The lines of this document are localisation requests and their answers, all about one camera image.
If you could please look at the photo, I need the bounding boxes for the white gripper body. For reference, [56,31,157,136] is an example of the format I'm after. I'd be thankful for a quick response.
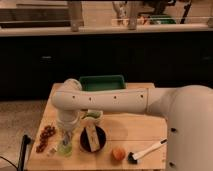
[57,113,79,144]

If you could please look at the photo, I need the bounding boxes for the clear plastic cup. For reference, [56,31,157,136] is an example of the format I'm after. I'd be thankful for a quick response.
[82,110,103,125]

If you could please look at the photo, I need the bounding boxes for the green towel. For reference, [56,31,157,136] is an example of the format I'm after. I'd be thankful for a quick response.
[57,141,72,157]

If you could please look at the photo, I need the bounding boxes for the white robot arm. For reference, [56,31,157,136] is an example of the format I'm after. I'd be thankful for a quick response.
[52,79,213,171]

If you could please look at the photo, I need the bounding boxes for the orange fruit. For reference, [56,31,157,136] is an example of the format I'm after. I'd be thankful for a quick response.
[112,147,126,161]

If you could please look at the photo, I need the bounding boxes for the green plastic tray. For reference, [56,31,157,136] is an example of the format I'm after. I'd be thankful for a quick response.
[79,75,126,91]

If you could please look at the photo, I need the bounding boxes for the tan wooden block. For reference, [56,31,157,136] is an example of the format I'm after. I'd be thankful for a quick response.
[86,125,100,152]

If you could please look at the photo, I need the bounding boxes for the dark round bowl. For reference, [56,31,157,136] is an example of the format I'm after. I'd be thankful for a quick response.
[80,126,106,152]

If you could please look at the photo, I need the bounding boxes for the red grape bunch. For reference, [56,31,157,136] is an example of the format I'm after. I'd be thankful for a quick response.
[36,125,56,153]

